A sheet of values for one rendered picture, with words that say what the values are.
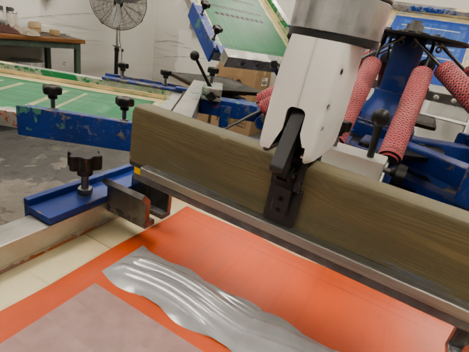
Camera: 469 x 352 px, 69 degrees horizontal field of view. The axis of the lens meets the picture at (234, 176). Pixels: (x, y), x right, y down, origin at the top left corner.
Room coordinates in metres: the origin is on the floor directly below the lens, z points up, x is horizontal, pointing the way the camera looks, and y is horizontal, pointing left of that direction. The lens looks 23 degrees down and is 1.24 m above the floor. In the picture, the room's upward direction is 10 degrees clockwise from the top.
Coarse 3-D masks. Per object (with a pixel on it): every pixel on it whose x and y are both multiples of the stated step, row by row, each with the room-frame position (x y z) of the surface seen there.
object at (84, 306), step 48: (144, 240) 0.39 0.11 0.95; (192, 240) 0.41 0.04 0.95; (240, 240) 0.44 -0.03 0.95; (48, 288) 0.28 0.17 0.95; (96, 288) 0.29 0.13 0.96; (240, 288) 0.33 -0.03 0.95; (0, 336) 0.21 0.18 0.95; (48, 336) 0.22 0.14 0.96; (96, 336) 0.23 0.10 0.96; (144, 336) 0.24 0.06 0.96; (192, 336) 0.25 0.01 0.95
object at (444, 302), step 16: (144, 176) 0.36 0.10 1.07; (160, 176) 0.35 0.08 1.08; (192, 192) 0.33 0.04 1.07; (208, 192) 0.33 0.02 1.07; (224, 208) 0.31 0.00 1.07; (240, 208) 0.31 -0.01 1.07; (256, 224) 0.30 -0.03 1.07; (272, 224) 0.29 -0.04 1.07; (288, 240) 0.28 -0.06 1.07; (304, 240) 0.28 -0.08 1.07; (320, 240) 0.28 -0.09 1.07; (336, 256) 0.26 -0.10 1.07; (352, 256) 0.26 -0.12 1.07; (368, 272) 0.25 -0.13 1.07; (384, 272) 0.25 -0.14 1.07; (400, 288) 0.24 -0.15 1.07; (416, 288) 0.24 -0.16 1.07; (432, 288) 0.24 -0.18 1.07; (432, 304) 0.23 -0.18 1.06; (448, 304) 0.22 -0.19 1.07; (464, 304) 0.23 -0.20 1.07; (464, 320) 0.22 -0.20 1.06
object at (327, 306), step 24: (312, 264) 0.41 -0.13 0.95; (288, 288) 0.35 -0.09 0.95; (312, 288) 0.36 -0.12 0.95; (336, 288) 0.37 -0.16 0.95; (360, 288) 0.38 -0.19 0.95; (288, 312) 0.31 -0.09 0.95; (312, 312) 0.32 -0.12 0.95; (336, 312) 0.32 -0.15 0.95; (360, 312) 0.33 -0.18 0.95; (384, 312) 0.34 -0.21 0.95; (408, 312) 0.35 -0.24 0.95; (312, 336) 0.28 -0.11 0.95; (336, 336) 0.29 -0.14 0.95; (360, 336) 0.29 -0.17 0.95; (384, 336) 0.30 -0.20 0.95; (408, 336) 0.31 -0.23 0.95; (432, 336) 0.31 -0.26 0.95
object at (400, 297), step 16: (176, 192) 0.37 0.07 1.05; (208, 208) 0.35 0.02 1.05; (240, 224) 0.33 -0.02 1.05; (272, 240) 0.31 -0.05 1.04; (304, 256) 0.30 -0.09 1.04; (320, 256) 0.29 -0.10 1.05; (352, 272) 0.28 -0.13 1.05; (384, 288) 0.26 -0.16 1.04; (416, 304) 0.25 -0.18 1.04; (448, 320) 0.24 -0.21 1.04
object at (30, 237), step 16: (96, 208) 0.40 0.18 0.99; (16, 224) 0.33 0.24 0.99; (32, 224) 0.34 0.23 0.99; (48, 224) 0.34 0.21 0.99; (64, 224) 0.36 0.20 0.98; (80, 224) 0.38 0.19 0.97; (96, 224) 0.40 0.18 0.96; (0, 240) 0.30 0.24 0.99; (16, 240) 0.30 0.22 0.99; (32, 240) 0.32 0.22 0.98; (48, 240) 0.34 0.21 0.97; (64, 240) 0.36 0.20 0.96; (0, 256) 0.29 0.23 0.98; (16, 256) 0.30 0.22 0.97; (32, 256) 0.32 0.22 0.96; (0, 272) 0.29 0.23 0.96
